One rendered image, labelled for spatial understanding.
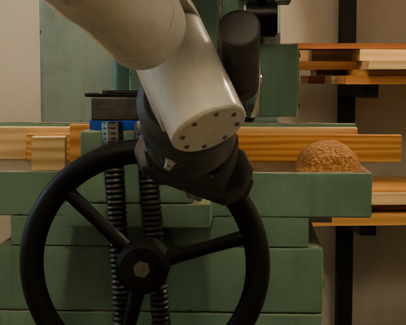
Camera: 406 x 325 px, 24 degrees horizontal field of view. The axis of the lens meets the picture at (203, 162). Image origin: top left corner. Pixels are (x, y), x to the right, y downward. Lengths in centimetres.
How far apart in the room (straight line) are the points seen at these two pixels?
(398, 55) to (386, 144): 201
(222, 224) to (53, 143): 25
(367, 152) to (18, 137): 53
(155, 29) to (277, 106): 90
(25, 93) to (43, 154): 250
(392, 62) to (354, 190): 207
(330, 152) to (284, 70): 31
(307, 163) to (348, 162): 5
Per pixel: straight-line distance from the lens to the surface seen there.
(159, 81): 76
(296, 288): 127
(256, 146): 139
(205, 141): 77
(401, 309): 402
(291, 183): 125
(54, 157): 128
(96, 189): 116
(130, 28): 65
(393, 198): 341
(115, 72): 160
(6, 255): 130
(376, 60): 329
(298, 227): 125
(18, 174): 128
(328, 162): 126
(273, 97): 155
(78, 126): 138
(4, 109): 379
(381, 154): 141
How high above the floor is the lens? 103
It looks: 5 degrees down
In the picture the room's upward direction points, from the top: straight up
